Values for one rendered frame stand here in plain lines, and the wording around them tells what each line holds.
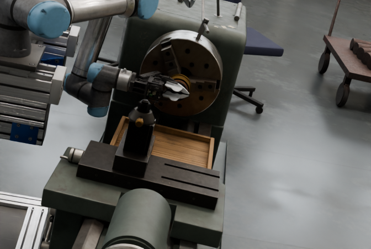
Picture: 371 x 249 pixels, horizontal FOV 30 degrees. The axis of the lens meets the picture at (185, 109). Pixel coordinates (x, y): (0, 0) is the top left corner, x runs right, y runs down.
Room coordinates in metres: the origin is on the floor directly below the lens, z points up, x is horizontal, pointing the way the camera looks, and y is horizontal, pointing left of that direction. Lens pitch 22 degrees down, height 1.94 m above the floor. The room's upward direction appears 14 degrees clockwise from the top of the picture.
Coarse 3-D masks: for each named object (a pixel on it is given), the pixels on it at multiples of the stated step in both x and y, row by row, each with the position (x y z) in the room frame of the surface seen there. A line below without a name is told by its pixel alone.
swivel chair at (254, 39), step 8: (224, 0) 5.32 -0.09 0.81; (232, 0) 5.22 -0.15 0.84; (240, 0) 5.22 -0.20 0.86; (248, 32) 5.51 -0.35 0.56; (256, 32) 5.57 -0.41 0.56; (248, 40) 5.25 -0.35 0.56; (256, 40) 5.31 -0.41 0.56; (264, 40) 5.37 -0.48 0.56; (248, 48) 5.10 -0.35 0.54; (256, 48) 5.14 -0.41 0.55; (264, 48) 5.18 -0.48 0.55; (272, 48) 5.22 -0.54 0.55; (280, 48) 5.27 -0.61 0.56; (280, 56) 5.28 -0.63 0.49; (240, 88) 5.44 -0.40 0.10; (248, 88) 5.52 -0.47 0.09; (240, 96) 5.29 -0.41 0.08; (248, 96) 5.30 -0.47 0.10; (256, 104) 5.23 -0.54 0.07; (256, 112) 5.22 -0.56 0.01
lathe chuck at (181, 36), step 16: (160, 48) 2.49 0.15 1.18; (176, 48) 2.49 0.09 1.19; (192, 48) 2.49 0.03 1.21; (208, 48) 2.50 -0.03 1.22; (144, 64) 2.49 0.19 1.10; (160, 64) 2.49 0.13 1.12; (192, 64) 2.50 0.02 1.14; (208, 64) 2.49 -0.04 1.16; (192, 96) 2.49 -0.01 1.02; (208, 96) 2.49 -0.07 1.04; (176, 112) 2.49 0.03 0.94; (192, 112) 2.49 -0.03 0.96
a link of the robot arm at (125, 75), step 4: (124, 68) 2.32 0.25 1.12; (120, 72) 2.30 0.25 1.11; (124, 72) 2.31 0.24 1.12; (128, 72) 2.31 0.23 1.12; (120, 76) 2.29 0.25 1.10; (124, 76) 2.29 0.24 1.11; (128, 76) 2.29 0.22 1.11; (120, 80) 2.28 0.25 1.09; (124, 80) 2.29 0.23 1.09; (128, 80) 2.29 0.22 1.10; (116, 84) 2.28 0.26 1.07; (120, 84) 2.28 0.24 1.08; (124, 84) 2.28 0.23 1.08; (128, 84) 2.29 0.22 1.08; (116, 88) 2.30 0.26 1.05; (120, 88) 2.29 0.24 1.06; (124, 88) 2.29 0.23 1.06; (128, 88) 2.29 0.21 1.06
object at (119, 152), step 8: (120, 144) 1.93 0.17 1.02; (152, 144) 1.98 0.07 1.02; (120, 152) 1.87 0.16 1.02; (128, 152) 1.88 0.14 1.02; (120, 160) 1.85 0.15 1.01; (128, 160) 1.85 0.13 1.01; (136, 160) 1.85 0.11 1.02; (144, 160) 1.86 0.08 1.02; (112, 168) 1.85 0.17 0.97; (120, 168) 1.85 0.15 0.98; (128, 168) 1.85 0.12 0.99; (136, 168) 1.85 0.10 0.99; (144, 168) 1.85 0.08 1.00
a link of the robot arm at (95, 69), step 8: (96, 64) 2.31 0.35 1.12; (104, 64) 2.33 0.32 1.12; (88, 72) 2.29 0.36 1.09; (96, 72) 2.29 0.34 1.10; (104, 72) 2.29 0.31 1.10; (112, 72) 2.29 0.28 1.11; (88, 80) 2.29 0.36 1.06; (96, 80) 2.29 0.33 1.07; (104, 80) 2.28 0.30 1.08; (112, 80) 2.28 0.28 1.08; (96, 88) 2.29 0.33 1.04; (104, 88) 2.29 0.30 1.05; (112, 88) 2.32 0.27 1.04
